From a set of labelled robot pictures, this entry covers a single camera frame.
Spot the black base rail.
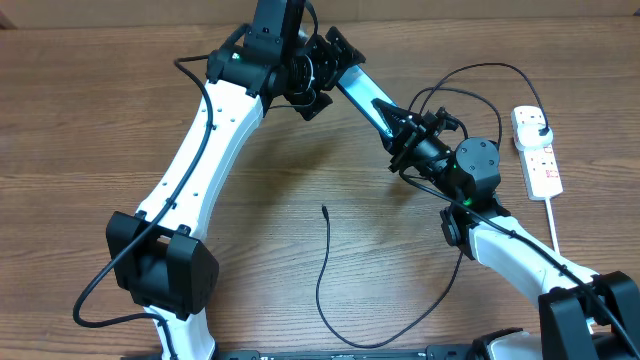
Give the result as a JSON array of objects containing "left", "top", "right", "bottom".
[{"left": 213, "top": 344, "right": 477, "bottom": 360}]

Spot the blue screen smartphone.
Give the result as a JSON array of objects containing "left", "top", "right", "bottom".
[{"left": 337, "top": 65, "right": 396, "bottom": 141}]

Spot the white power strip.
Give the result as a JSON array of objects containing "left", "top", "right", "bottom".
[{"left": 510, "top": 106, "right": 563, "bottom": 201}]

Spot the black charger cable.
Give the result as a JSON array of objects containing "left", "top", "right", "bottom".
[{"left": 315, "top": 62, "right": 551, "bottom": 350}]

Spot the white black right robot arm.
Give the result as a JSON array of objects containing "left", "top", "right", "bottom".
[{"left": 372, "top": 99, "right": 639, "bottom": 359}]

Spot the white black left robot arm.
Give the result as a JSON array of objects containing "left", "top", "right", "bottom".
[{"left": 106, "top": 0, "right": 363, "bottom": 359}]

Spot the white power strip cord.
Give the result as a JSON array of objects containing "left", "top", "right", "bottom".
[{"left": 543, "top": 197, "right": 562, "bottom": 259}]

